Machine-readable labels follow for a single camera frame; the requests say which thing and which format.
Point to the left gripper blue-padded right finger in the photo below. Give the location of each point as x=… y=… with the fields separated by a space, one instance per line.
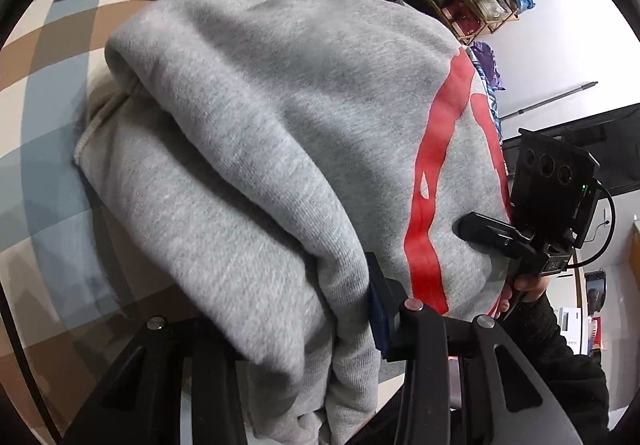
x=466 y=382

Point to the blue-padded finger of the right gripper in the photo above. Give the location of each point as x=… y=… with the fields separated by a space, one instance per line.
x=493 y=234

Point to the black sleeved right forearm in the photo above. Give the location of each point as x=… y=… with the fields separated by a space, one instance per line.
x=575 y=380

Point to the purple bag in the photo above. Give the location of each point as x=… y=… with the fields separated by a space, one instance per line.
x=487 y=59

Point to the blue white plaid garment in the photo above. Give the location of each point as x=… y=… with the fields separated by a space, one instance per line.
x=491 y=95

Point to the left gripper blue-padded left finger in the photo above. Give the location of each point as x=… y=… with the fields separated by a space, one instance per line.
x=139 y=399

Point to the person's right hand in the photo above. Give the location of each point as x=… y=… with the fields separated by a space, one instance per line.
x=524 y=288

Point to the grey printed hoodie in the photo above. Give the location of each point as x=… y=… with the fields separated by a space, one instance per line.
x=257 y=150

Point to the black camera box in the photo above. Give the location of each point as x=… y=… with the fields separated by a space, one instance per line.
x=555 y=189

